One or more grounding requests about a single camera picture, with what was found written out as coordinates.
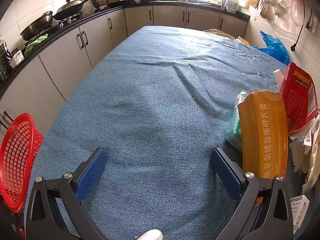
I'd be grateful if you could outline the yellow plastic bag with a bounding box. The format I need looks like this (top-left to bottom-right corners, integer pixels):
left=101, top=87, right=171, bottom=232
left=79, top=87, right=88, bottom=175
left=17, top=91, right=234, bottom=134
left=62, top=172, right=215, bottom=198
left=204, top=29, right=250, bottom=46

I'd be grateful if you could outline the green tissue packet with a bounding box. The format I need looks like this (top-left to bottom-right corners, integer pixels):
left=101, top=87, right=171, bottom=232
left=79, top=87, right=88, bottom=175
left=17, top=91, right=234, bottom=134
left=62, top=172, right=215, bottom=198
left=224, top=90, right=250, bottom=153

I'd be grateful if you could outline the black wok with long handle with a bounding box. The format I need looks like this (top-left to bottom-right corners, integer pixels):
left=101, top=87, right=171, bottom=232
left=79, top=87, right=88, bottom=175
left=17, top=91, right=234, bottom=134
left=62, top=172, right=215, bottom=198
left=53, top=0, right=98, bottom=21

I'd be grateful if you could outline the white plastic bag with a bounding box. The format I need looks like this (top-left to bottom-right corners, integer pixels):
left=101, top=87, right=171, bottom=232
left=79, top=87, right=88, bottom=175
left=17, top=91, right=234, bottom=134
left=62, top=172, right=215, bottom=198
left=302, top=115, right=320, bottom=193

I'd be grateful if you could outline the green cloth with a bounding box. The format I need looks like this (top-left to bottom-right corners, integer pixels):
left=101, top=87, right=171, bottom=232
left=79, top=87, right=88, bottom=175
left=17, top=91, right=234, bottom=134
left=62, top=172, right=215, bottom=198
left=24, top=34, right=48, bottom=55

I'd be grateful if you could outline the black kitchen countertop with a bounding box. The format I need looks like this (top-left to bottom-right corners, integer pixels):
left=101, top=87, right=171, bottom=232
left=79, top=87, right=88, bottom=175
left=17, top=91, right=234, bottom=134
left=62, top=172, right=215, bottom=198
left=0, top=0, right=250, bottom=98

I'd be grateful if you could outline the white label paper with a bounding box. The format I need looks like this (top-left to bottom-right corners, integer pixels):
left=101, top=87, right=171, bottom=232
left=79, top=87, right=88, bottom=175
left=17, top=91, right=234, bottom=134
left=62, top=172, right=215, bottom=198
left=289, top=194, right=311, bottom=232

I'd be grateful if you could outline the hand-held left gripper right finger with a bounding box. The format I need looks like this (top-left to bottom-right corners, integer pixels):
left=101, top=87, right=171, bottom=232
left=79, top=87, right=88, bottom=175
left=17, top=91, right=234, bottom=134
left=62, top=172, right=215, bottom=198
left=211, top=147, right=294, bottom=240

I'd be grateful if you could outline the small white box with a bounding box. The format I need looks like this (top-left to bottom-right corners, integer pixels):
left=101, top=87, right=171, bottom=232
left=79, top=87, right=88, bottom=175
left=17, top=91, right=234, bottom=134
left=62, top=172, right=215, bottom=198
left=291, top=137, right=310, bottom=173

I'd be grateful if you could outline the orange cardboard box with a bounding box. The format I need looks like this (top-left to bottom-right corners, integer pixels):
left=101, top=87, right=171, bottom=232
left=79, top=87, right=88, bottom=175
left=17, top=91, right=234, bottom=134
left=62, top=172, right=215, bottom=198
left=237, top=90, right=289, bottom=205

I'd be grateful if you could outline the red cardboard box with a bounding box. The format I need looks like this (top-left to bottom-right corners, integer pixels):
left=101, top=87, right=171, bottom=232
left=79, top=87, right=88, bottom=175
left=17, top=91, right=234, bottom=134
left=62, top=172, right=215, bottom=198
left=279, top=62, right=318, bottom=133

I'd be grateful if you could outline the white plastic jug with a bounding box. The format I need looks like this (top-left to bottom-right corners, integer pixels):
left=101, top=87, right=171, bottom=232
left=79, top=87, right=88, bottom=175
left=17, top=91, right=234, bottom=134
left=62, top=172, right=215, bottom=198
left=226, top=0, right=238, bottom=13

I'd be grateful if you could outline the blue plastic bag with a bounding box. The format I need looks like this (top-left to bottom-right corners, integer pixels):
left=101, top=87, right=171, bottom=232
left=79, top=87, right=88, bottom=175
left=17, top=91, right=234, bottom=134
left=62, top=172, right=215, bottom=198
left=251, top=31, right=290, bottom=65

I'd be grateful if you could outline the black power plug cable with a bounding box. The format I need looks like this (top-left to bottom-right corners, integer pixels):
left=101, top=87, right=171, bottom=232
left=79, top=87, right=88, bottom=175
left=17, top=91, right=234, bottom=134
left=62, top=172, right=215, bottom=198
left=290, top=0, right=306, bottom=53

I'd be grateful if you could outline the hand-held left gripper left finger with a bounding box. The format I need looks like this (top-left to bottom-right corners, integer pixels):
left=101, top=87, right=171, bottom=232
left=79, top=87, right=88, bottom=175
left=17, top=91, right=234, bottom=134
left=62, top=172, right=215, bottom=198
left=24, top=147, right=108, bottom=240

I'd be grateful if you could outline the gas stove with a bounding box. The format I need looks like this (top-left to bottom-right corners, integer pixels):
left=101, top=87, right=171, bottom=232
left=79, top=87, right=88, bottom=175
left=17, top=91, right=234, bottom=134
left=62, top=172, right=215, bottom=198
left=57, top=11, right=84, bottom=27

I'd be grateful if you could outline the red plastic mesh basket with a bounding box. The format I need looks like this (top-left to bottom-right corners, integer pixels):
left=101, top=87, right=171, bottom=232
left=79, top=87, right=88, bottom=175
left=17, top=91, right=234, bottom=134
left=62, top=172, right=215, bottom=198
left=0, top=113, right=44, bottom=213

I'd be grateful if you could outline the white tube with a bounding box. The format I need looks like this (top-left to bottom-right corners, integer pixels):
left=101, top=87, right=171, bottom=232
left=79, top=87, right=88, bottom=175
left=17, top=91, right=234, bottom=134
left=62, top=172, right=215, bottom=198
left=273, top=69, right=284, bottom=90

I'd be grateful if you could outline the black wok with loop handles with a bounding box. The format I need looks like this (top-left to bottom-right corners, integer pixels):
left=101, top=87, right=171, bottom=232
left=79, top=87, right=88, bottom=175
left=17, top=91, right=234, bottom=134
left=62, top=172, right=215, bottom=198
left=20, top=11, right=54, bottom=41

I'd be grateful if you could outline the white kitchen cabinet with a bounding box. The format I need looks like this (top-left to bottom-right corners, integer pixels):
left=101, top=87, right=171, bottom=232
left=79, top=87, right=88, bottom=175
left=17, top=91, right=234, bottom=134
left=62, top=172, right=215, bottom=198
left=0, top=5, right=249, bottom=143

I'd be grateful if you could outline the person's left hand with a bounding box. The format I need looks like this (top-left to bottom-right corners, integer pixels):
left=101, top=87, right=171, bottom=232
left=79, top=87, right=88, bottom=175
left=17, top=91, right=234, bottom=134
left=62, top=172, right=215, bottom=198
left=136, top=228, right=164, bottom=240

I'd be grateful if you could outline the blue tablecloth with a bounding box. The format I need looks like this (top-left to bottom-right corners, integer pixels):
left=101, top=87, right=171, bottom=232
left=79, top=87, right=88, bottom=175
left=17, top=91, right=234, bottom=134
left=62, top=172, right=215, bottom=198
left=24, top=25, right=320, bottom=240

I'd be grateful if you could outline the condiment box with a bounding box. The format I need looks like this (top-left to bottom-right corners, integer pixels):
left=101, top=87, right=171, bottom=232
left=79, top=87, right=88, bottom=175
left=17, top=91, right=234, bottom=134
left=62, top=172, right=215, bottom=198
left=9, top=47, right=25, bottom=68

